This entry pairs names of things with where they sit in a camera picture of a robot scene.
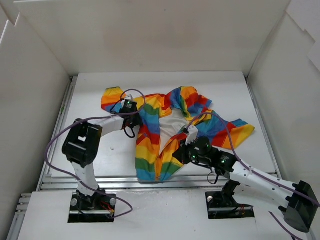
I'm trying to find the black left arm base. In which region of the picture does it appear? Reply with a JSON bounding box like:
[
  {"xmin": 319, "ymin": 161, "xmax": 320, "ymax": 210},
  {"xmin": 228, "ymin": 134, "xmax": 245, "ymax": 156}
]
[{"xmin": 68, "ymin": 191, "xmax": 117, "ymax": 224}]

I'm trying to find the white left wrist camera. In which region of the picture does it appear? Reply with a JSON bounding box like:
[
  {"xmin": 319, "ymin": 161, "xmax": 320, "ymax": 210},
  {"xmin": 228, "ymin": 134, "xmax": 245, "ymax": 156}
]
[{"xmin": 121, "ymin": 94, "xmax": 135, "ymax": 106}]

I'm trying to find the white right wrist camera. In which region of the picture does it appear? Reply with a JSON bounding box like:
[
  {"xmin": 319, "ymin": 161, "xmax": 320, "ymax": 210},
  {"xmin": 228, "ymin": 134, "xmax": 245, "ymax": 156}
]
[{"xmin": 183, "ymin": 125, "xmax": 199, "ymax": 146}]

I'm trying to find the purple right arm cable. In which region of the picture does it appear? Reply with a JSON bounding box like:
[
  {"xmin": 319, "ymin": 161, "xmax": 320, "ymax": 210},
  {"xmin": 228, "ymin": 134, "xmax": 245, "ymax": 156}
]
[{"xmin": 183, "ymin": 111, "xmax": 320, "ymax": 240}]

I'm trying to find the aluminium table frame rail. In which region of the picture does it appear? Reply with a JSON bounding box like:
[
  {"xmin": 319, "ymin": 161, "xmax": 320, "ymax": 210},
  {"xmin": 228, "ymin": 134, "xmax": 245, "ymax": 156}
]
[{"xmin": 6, "ymin": 74, "xmax": 318, "ymax": 240}]

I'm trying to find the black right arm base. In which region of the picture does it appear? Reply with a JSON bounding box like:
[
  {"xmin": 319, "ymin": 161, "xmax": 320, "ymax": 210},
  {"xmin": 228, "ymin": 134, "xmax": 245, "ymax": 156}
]
[{"xmin": 205, "ymin": 180, "xmax": 255, "ymax": 220}]

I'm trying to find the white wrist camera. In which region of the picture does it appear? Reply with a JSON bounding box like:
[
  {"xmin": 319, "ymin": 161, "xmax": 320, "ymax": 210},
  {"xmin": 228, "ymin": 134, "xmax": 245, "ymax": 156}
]
[
  {"xmin": 121, "ymin": 94, "xmax": 135, "ymax": 106},
  {"xmin": 183, "ymin": 125, "xmax": 199, "ymax": 146}
]

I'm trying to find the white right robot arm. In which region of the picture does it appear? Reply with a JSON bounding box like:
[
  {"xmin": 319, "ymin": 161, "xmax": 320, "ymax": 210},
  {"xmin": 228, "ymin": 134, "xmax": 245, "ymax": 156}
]
[{"xmin": 172, "ymin": 136, "xmax": 320, "ymax": 233}]

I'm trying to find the rainbow striped jacket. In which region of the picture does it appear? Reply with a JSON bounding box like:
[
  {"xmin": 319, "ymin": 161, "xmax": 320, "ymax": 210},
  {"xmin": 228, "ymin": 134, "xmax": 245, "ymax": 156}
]
[{"xmin": 100, "ymin": 85, "xmax": 256, "ymax": 184}]

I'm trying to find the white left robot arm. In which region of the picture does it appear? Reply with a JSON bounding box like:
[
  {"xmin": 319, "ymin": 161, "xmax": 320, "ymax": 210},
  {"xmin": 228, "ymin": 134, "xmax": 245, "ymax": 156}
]
[{"xmin": 62, "ymin": 99, "xmax": 142, "ymax": 210}]

